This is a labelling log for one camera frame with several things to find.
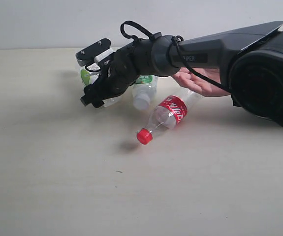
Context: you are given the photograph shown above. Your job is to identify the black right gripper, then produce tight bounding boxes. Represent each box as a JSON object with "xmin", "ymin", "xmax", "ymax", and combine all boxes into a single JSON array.
[{"xmin": 80, "ymin": 53, "xmax": 138, "ymax": 108}]

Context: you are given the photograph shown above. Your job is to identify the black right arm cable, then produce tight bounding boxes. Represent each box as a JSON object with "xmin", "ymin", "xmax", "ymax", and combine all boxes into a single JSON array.
[{"xmin": 120, "ymin": 21, "xmax": 283, "ymax": 136}]

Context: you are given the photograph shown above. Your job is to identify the clear red-label cola bottle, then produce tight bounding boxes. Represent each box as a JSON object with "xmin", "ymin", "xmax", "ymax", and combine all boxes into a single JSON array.
[{"xmin": 136, "ymin": 87, "xmax": 203, "ymax": 145}]

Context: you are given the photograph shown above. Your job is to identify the fruit-label tea bottle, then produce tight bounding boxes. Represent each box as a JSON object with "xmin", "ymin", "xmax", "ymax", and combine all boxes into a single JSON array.
[{"xmin": 79, "ymin": 63, "xmax": 122, "ymax": 107}]

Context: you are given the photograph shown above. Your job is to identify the green-label white-cap bottle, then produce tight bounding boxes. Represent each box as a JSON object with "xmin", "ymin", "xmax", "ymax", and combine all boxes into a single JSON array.
[{"xmin": 132, "ymin": 75, "xmax": 158, "ymax": 111}]

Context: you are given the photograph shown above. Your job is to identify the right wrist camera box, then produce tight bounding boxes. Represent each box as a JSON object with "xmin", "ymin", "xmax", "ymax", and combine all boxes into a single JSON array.
[{"xmin": 75, "ymin": 38, "xmax": 111, "ymax": 67}]

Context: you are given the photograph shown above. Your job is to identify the open human hand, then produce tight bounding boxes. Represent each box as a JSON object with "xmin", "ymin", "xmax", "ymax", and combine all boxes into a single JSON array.
[{"xmin": 171, "ymin": 67, "xmax": 230, "ymax": 97}]

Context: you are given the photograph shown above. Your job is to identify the black sleeved forearm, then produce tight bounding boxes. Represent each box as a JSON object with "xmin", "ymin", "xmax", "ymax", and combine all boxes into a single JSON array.
[{"xmin": 231, "ymin": 95, "xmax": 241, "ymax": 107}]

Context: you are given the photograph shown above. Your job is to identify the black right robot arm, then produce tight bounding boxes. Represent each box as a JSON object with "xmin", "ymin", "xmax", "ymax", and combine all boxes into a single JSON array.
[{"xmin": 76, "ymin": 21, "xmax": 283, "ymax": 122}]

